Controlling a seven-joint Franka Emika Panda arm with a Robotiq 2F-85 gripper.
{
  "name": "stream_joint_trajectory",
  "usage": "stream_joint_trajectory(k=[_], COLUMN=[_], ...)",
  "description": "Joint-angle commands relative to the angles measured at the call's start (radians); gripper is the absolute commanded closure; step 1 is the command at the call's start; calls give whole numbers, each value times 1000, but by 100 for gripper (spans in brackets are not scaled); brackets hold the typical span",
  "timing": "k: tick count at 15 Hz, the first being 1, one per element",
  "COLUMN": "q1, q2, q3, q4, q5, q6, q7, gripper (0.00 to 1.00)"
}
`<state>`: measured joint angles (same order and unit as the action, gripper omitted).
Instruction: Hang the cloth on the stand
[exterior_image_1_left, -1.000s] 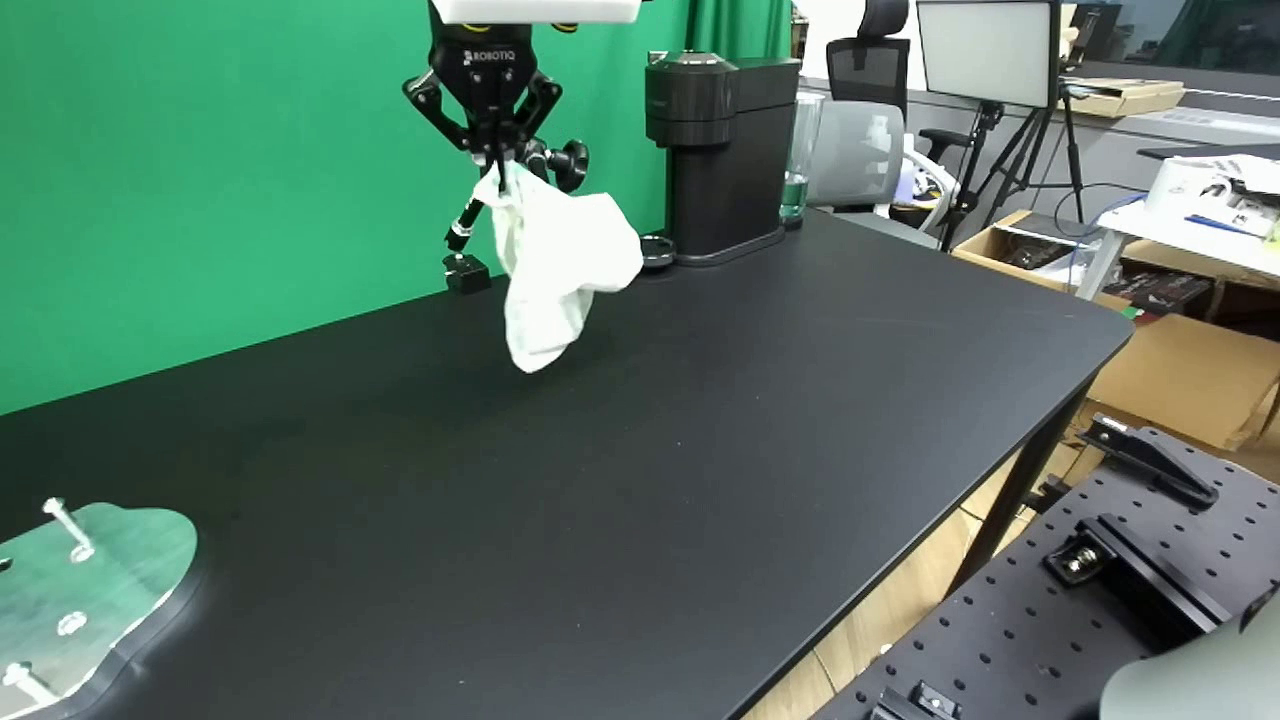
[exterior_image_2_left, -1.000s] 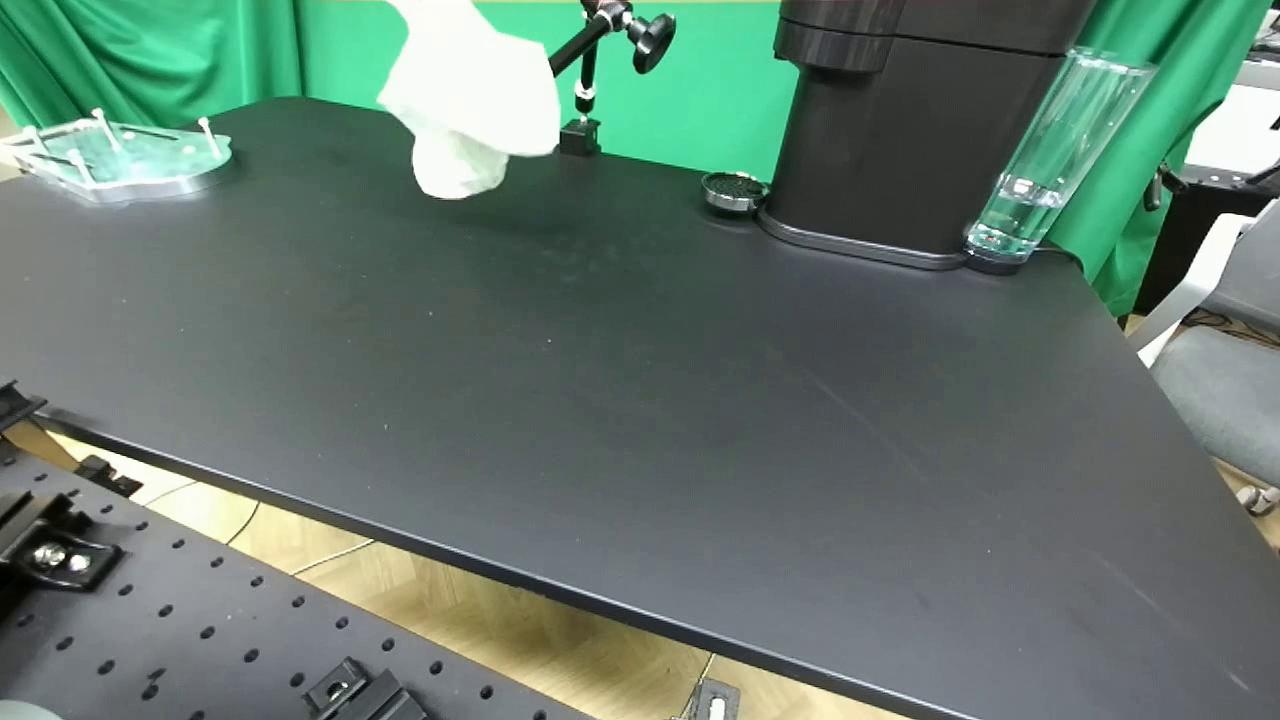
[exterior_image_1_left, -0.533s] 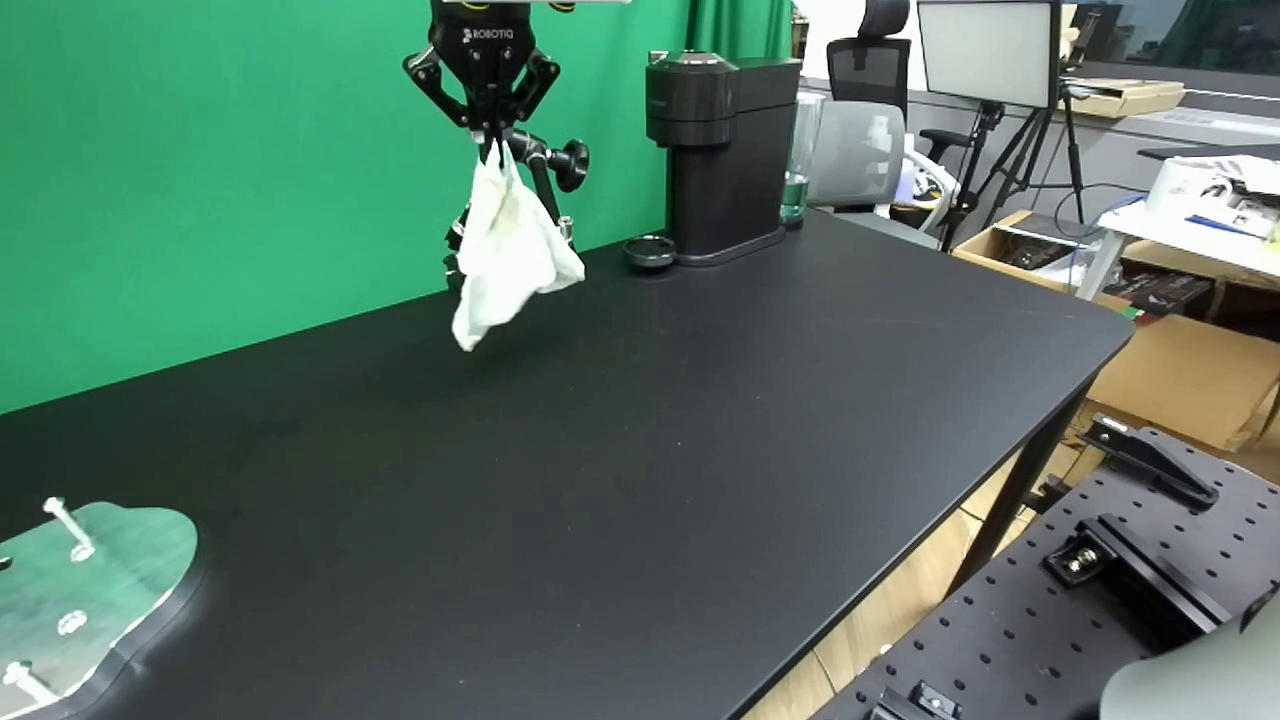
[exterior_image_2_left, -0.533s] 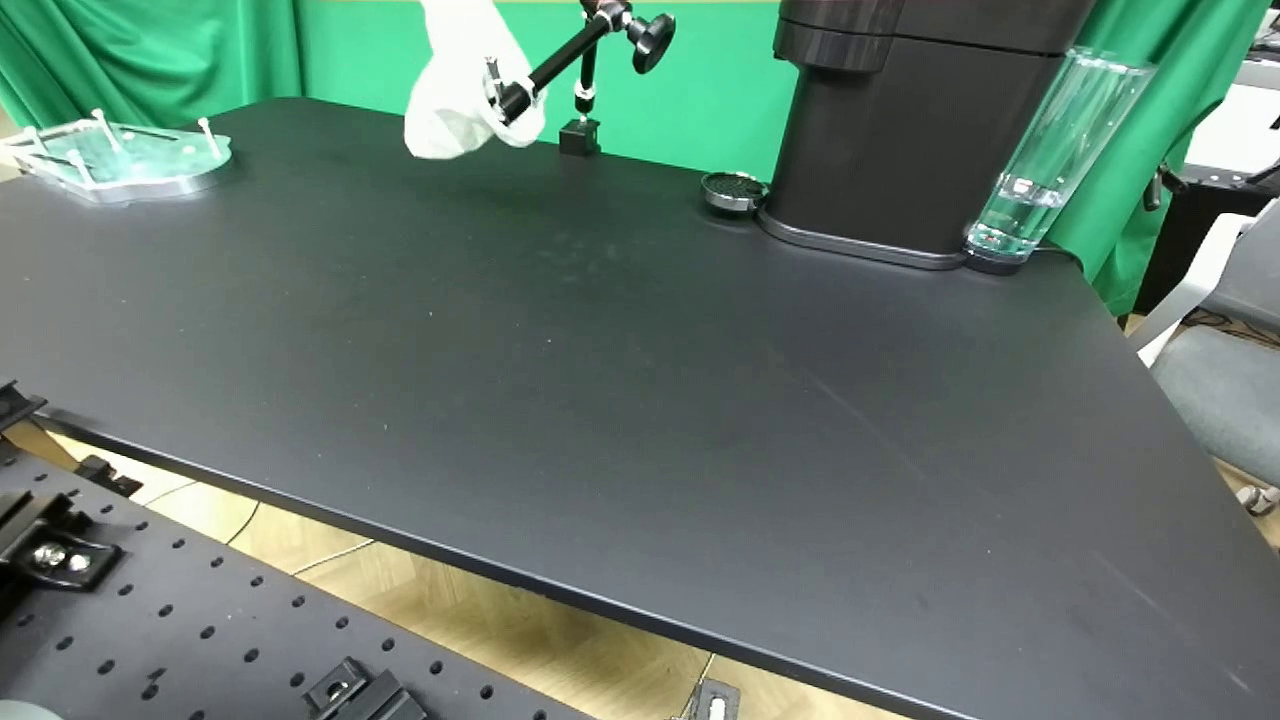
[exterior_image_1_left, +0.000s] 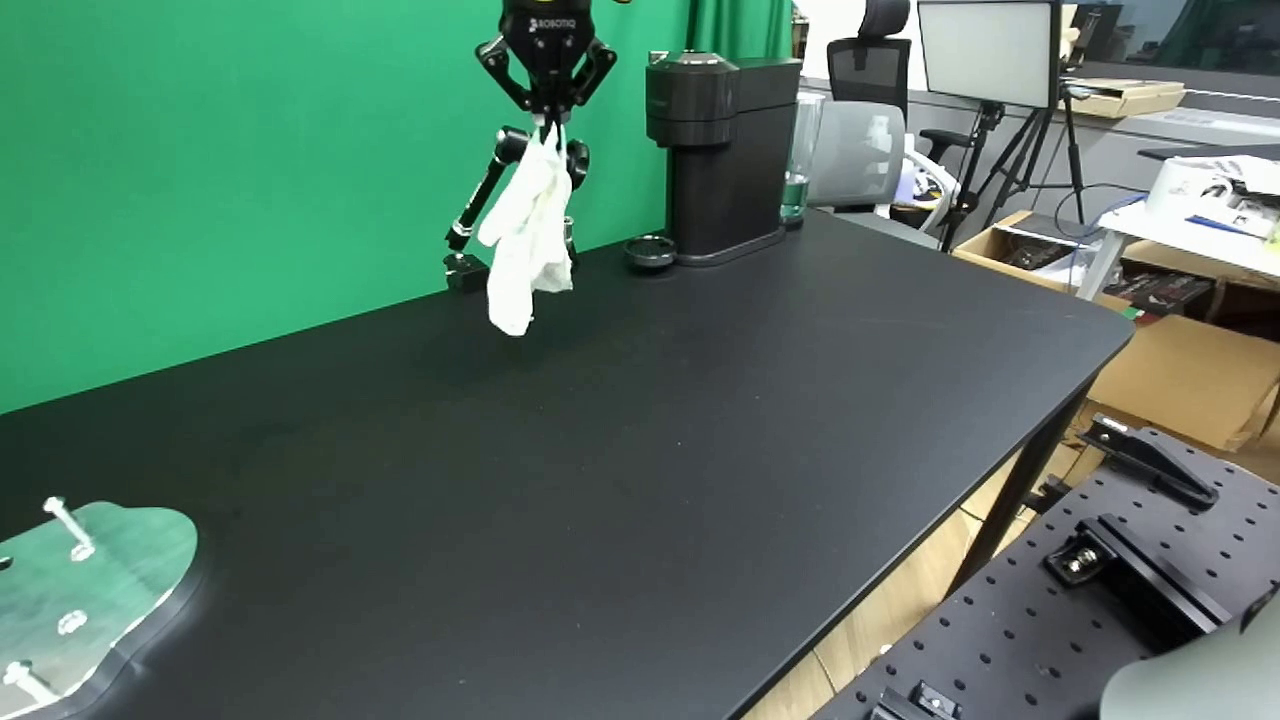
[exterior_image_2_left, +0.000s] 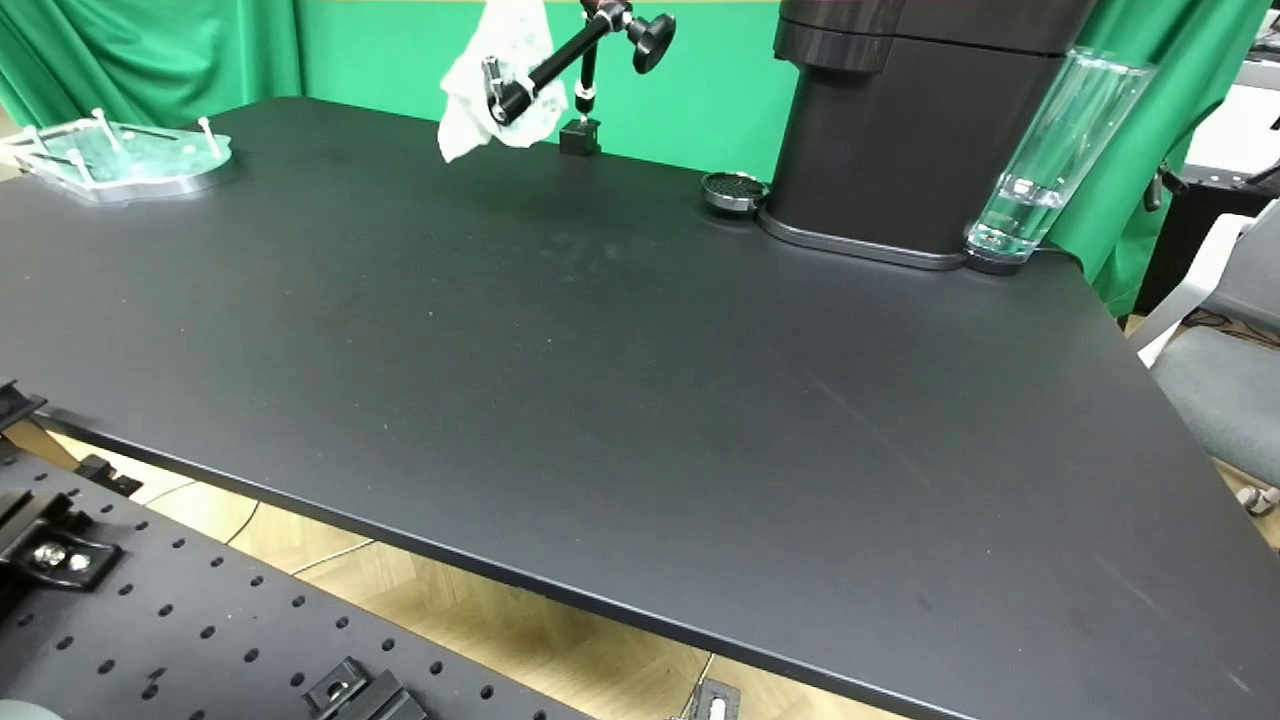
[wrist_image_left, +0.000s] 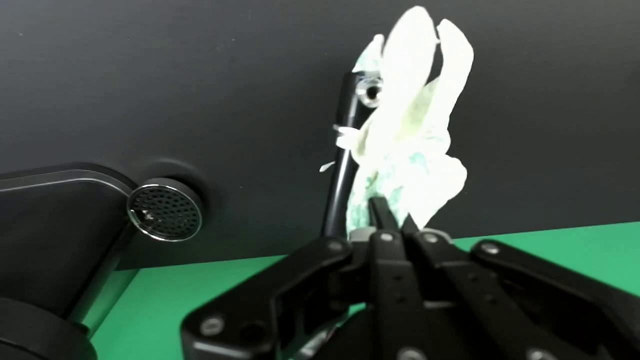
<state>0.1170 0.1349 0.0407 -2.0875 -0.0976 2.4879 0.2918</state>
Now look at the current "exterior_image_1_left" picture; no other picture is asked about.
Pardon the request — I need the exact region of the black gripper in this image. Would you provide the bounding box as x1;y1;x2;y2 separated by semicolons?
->
472;0;619;137

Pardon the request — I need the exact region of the white patterned cloth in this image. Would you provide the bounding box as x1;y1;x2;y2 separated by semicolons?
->
472;122;579;341

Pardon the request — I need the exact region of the black coffee machine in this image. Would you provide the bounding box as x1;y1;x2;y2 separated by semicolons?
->
646;47;804;265

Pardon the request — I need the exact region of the green curtain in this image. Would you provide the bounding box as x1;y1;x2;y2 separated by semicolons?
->
686;0;800;70

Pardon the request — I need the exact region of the round black metal filter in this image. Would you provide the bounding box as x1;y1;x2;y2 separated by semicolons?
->
630;232;681;278

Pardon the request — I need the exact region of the green drink can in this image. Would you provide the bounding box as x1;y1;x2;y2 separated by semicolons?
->
781;174;814;232

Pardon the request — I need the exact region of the green backdrop screen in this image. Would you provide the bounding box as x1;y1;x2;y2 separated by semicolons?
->
0;0;695;417

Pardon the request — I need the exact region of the black office chair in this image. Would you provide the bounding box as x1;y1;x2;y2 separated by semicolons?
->
824;0;920;111

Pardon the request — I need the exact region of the white screen panel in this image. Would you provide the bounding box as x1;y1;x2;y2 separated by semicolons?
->
917;0;1074;111

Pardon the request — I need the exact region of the open cardboard box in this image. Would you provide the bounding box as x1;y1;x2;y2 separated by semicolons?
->
953;205;1116;299

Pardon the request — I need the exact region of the black tripod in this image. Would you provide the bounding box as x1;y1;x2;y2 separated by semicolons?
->
940;0;1093;256

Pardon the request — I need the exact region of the flat wooden tray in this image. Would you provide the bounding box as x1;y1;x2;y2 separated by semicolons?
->
1065;72;1191;126

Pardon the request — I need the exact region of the metal plate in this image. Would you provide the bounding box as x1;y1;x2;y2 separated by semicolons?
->
0;496;205;720

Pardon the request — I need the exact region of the long white bolt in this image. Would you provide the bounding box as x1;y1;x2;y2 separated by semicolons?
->
39;492;100;570
0;660;62;711

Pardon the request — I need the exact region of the white papers pile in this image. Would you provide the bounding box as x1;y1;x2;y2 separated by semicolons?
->
1097;149;1280;256

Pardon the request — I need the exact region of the large closed cardboard box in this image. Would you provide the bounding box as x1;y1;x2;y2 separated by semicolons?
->
1086;314;1280;457

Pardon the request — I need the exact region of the black perforated breadboard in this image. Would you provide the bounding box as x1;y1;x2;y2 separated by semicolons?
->
814;452;1280;720

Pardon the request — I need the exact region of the black clamp with silver plate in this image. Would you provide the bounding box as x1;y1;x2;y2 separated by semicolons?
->
1042;513;1232;656

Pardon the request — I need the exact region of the grey rounded object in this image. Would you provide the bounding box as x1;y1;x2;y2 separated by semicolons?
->
1097;618;1280;720

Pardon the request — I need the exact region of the black angled bracket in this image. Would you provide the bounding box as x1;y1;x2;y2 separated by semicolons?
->
1079;411;1224;513

